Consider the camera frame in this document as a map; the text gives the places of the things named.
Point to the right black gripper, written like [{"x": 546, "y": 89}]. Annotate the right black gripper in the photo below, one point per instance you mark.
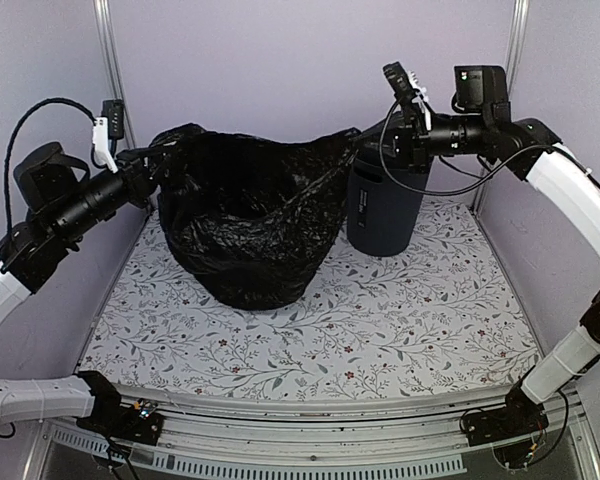
[{"x": 414, "y": 152}]

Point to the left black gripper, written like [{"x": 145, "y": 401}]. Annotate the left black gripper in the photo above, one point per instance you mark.
[{"x": 143, "y": 181}]

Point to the dark grey trash bin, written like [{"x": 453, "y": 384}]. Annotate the dark grey trash bin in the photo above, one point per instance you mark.
[{"x": 384, "y": 196}]

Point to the black plastic trash bag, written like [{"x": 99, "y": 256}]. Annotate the black plastic trash bag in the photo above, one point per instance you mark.
[{"x": 250, "y": 218}]

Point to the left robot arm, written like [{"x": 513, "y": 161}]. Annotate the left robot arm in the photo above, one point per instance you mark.
[{"x": 64, "y": 202}]

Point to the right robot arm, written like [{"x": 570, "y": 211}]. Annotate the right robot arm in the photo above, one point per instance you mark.
[{"x": 481, "y": 125}]

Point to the floral patterned table mat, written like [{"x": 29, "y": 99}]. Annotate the floral patterned table mat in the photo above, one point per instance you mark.
[{"x": 438, "y": 318}]

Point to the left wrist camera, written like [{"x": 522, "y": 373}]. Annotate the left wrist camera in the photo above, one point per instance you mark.
[{"x": 108, "y": 129}]

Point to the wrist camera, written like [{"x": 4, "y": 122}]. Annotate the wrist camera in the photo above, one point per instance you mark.
[
  {"x": 411, "y": 97},
  {"x": 108, "y": 129}
]

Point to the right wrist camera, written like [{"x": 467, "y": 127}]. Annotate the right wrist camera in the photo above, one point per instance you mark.
[{"x": 411, "y": 97}]

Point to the left aluminium frame post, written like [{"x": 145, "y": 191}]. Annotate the left aluminium frame post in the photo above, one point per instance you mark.
[{"x": 105, "y": 29}]

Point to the aluminium frame post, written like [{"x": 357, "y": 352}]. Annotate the aluminium frame post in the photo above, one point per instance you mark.
[
  {"x": 105, "y": 29},
  {"x": 504, "y": 82}
]

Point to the right aluminium frame post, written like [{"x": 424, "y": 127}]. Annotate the right aluminium frame post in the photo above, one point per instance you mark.
[{"x": 504, "y": 82}]

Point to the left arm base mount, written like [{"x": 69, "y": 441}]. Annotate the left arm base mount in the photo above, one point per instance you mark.
[{"x": 139, "y": 423}]

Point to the aluminium front rail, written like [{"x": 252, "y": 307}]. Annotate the aluminium front rail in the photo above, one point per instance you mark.
[{"x": 410, "y": 438}]

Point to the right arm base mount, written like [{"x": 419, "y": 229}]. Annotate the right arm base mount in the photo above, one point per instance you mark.
[{"x": 514, "y": 419}]

